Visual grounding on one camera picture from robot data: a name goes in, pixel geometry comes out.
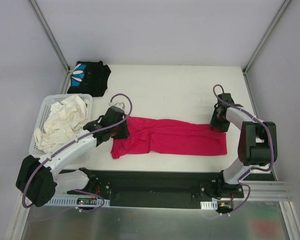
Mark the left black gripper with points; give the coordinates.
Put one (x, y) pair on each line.
(123, 127)

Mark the right aluminium frame post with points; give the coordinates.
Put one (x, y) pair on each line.
(284, 5)

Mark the pink t shirt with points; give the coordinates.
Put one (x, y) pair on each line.
(169, 136)

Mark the left white cable duct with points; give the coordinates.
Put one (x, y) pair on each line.
(77, 201)

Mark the aluminium frame post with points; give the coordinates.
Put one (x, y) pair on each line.
(48, 33)
(284, 5)

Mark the cream t shirt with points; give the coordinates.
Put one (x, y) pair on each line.
(62, 117)

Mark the left aluminium frame post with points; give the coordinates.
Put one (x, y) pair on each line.
(48, 33)

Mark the white plastic laundry basket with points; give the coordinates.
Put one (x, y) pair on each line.
(40, 120)

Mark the black folded t shirt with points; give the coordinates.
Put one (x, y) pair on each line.
(89, 77)

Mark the white cable duct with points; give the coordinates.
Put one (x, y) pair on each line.
(77, 201)
(209, 205)

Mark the right white cable duct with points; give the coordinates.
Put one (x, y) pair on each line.
(209, 205)

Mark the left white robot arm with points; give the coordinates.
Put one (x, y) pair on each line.
(41, 178)

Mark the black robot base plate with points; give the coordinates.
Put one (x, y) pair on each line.
(172, 190)

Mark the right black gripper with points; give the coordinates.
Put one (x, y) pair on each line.
(219, 124)

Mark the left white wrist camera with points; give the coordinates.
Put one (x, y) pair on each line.
(120, 105)

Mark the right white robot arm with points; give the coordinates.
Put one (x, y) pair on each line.
(257, 145)

